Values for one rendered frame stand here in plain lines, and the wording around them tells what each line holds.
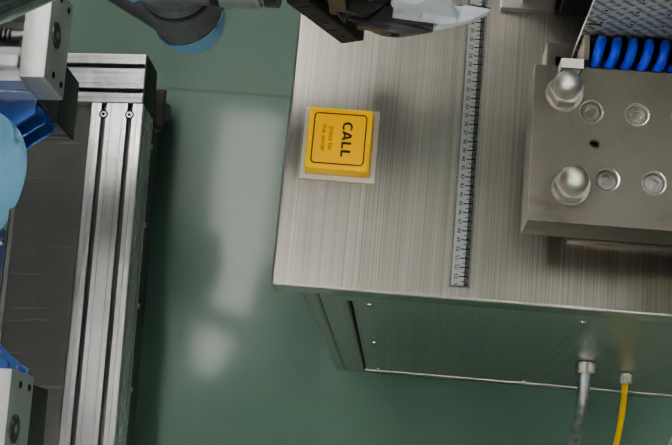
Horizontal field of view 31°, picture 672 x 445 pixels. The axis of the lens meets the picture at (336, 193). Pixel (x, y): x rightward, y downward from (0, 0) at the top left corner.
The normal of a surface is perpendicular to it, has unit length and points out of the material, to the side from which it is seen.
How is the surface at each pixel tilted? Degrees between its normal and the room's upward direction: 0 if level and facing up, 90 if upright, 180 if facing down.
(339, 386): 0
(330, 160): 0
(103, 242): 0
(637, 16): 90
